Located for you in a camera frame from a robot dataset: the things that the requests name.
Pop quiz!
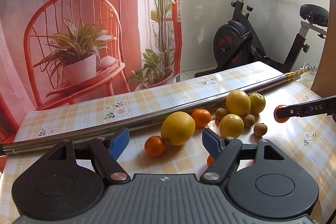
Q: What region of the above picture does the orange tangerine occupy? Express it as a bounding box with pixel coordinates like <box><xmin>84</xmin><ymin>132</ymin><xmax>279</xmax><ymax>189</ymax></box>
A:
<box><xmin>207</xmin><ymin>155</ymin><xmax>215</xmax><ymax>167</ymax></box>
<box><xmin>144</xmin><ymin>136</ymin><xmax>166</xmax><ymax>157</ymax></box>
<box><xmin>191</xmin><ymin>109</ymin><xmax>211</xmax><ymax>128</ymax></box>
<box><xmin>273</xmin><ymin>105</ymin><xmax>289</xmax><ymax>123</ymax></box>

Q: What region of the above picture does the green yellow apple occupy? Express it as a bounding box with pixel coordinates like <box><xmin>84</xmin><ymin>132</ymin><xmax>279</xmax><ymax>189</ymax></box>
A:
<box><xmin>249</xmin><ymin>93</ymin><xmax>266</xmax><ymax>114</ymax></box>

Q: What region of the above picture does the large yellow grapefruit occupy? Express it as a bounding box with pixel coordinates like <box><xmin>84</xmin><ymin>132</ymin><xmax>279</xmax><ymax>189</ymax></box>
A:
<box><xmin>161</xmin><ymin>111</ymin><xmax>195</xmax><ymax>146</ymax></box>

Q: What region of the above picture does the orange tangerine front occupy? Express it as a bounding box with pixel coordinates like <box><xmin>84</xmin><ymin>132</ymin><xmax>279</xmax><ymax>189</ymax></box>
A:
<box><xmin>144</xmin><ymin>136</ymin><xmax>166</xmax><ymax>157</ymax></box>

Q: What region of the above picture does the black exercise bike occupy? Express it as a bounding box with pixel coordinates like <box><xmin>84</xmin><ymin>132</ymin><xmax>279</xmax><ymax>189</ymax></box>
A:
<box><xmin>194</xmin><ymin>0</ymin><xmax>330</xmax><ymax>78</ymax></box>

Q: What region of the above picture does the plaid floral tablecloth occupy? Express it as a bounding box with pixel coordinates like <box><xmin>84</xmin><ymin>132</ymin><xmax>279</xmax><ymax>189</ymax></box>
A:
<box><xmin>1</xmin><ymin>62</ymin><xmax>335</xmax><ymax>223</ymax></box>

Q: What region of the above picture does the wooden board right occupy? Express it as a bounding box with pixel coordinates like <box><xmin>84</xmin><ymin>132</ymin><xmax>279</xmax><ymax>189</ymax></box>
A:
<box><xmin>311</xmin><ymin>0</ymin><xmax>335</xmax><ymax>97</ymax></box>

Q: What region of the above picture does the steel telescopic pole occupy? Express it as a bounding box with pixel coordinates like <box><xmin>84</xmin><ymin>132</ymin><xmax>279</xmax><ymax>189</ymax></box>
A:
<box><xmin>0</xmin><ymin>66</ymin><xmax>311</xmax><ymax>157</ymax></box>

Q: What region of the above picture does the printed room backdrop cloth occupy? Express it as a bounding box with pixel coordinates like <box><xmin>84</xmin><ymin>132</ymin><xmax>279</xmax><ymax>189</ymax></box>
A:
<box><xmin>1</xmin><ymin>0</ymin><xmax>182</xmax><ymax>139</ymax></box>

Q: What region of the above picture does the brown longan fruit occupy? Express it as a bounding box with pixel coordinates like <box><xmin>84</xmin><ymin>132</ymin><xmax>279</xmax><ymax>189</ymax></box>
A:
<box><xmin>243</xmin><ymin>114</ymin><xmax>256</xmax><ymax>128</ymax></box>
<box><xmin>253</xmin><ymin>123</ymin><xmax>268</xmax><ymax>137</ymax></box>
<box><xmin>215</xmin><ymin>107</ymin><xmax>228</xmax><ymax>121</ymax></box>

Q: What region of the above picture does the yellow lemon small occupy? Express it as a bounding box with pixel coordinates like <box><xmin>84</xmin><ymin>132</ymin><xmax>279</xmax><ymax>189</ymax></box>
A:
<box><xmin>219</xmin><ymin>114</ymin><xmax>244</xmax><ymax>138</ymax></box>

